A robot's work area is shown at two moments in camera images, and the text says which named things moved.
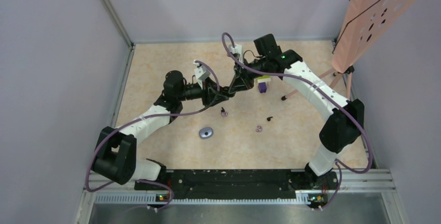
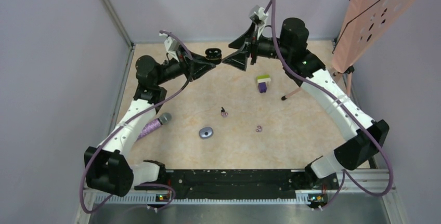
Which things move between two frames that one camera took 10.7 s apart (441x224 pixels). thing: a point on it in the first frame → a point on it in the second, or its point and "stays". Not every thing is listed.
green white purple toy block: x=262 y=81 stays
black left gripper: x=210 y=92 → x=195 y=68
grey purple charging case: x=206 y=132 stays
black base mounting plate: x=243 y=184 stays
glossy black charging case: x=226 y=91 → x=213 y=55
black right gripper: x=241 y=75 → x=254 y=42
